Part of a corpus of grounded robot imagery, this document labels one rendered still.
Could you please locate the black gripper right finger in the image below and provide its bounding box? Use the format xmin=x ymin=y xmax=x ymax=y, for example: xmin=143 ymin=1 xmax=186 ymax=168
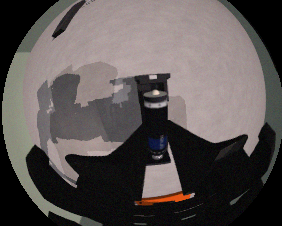
xmin=167 ymin=120 xmax=248 ymax=197

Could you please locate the black cylindrical battery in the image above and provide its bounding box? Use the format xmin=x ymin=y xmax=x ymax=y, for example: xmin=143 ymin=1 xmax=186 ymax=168
xmin=143 ymin=89 xmax=168 ymax=157

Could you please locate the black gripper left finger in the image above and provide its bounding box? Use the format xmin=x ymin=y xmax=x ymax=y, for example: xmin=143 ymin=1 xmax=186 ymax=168
xmin=65 ymin=122 xmax=148 ymax=200

